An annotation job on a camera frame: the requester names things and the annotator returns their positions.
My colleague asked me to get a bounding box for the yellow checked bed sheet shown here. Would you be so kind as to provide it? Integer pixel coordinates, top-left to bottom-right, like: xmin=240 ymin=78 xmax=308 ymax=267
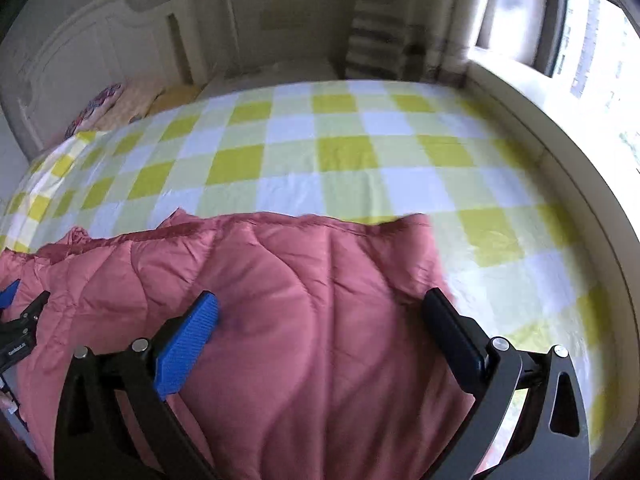
xmin=0 ymin=80 xmax=621 ymax=461

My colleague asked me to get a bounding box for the patterned pillow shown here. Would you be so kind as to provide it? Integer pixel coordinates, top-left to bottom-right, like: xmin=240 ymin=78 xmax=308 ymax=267
xmin=65 ymin=82 xmax=126 ymax=138

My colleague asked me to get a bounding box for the pink quilted jacket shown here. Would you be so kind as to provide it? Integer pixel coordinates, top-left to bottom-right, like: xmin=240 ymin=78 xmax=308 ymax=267
xmin=0 ymin=211 xmax=476 ymax=480

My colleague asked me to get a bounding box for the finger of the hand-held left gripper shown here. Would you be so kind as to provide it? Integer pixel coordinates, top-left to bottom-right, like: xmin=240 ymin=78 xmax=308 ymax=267
xmin=0 ymin=279 xmax=22 ymax=312
xmin=0 ymin=290 xmax=52 ymax=337

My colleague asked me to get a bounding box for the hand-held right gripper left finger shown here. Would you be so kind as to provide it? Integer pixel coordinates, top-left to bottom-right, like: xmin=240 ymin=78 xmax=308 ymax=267
xmin=54 ymin=290 xmax=221 ymax=480

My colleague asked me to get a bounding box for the printed beige curtain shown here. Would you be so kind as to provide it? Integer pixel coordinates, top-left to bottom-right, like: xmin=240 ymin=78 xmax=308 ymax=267
xmin=345 ymin=0 xmax=501 ymax=81

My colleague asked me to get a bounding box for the dark framed window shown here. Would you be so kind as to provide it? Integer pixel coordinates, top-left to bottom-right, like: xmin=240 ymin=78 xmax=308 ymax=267
xmin=475 ymin=0 xmax=640 ymax=111

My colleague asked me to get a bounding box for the white nightstand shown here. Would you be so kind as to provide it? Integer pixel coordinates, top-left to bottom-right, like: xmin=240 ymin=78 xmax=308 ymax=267
xmin=205 ymin=60 xmax=341 ymax=91

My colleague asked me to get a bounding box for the pale yellow pillow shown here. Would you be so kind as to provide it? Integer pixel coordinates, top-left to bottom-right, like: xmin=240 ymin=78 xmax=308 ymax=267
xmin=112 ymin=82 xmax=166 ymax=121

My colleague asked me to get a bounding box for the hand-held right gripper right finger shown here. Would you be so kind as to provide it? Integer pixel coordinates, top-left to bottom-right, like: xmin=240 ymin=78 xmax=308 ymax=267
xmin=423 ymin=288 xmax=592 ymax=480

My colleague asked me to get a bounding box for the beige window sill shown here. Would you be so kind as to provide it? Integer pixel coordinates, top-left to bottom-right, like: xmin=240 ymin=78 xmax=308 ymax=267
xmin=465 ymin=60 xmax=640 ymax=311

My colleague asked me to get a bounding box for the white wooden headboard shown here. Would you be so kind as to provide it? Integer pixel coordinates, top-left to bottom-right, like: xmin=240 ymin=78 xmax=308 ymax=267
xmin=0 ymin=0 xmax=241 ymax=156

